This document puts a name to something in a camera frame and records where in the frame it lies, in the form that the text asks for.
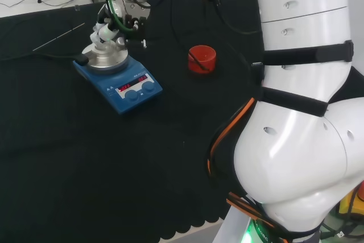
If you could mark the yellow stop button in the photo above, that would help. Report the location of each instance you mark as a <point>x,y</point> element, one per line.
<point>348,204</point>

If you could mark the heater with blue base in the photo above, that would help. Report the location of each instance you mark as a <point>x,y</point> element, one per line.
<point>125,95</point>

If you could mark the small clear plastic piece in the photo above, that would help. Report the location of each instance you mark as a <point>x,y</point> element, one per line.
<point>76,8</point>

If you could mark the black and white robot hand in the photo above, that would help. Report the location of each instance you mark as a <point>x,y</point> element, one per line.
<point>136,24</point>

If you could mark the clear round-bottom glass flask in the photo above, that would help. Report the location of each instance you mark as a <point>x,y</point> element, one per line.
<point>103,46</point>

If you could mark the black bench cloth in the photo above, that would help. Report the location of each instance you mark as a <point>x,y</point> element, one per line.
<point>85,154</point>

